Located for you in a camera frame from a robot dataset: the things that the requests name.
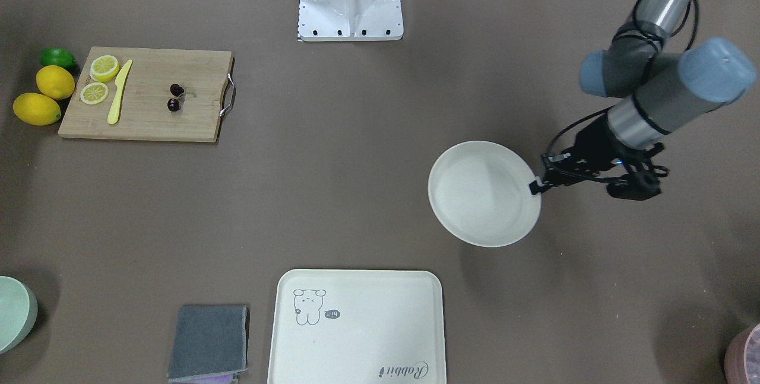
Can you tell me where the cream rabbit tray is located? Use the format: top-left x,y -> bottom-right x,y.
268,269 -> 447,383

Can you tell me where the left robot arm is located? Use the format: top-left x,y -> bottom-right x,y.
529,0 -> 757,201

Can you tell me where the bamboo cutting board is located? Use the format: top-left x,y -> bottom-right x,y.
59,46 -> 236,142

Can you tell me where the pink bowl with ice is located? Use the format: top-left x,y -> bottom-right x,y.
724,324 -> 759,383

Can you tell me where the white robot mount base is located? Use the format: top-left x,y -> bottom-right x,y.
297,0 -> 404,42

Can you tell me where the yellow plastic knife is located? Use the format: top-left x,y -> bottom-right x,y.
107,59 -> 133,125

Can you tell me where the grey folded cloth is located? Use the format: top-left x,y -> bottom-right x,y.
167,304 -> 249,383

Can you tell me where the mint green bowl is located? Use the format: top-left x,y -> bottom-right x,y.
1,276 -> 38,354

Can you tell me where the green lime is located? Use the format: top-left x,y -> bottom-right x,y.
39,47 -> 78,71

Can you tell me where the whole yellow lemon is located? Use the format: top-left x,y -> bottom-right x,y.
12,93 -> 62,125
36,65 -> 75,100

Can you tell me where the lemon slice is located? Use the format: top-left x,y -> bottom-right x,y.
80,82 -> 110,105
90,55 -> 121,84

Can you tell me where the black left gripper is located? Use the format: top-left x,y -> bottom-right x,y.
528,113 -> 669,201

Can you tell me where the cream round plate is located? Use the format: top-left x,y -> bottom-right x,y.
427,141 -> 542,248

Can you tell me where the dark red cherry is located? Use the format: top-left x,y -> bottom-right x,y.
169,84 -> 185,97
167,97 -> 181,113

